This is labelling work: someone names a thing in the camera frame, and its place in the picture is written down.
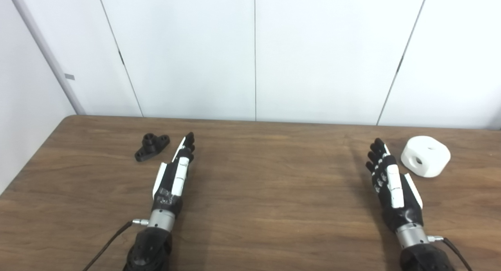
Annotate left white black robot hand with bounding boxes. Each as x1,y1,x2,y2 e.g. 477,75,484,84
152,132,195,219

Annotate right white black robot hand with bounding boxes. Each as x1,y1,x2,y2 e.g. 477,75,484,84
365,138,424,233

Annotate black flanged holder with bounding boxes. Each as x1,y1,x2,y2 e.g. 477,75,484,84
135,133,171,163

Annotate round white piece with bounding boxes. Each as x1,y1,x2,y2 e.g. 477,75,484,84
400,136,451,178

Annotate gray wall corner strip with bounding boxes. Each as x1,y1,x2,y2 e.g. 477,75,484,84
6,0,86,115

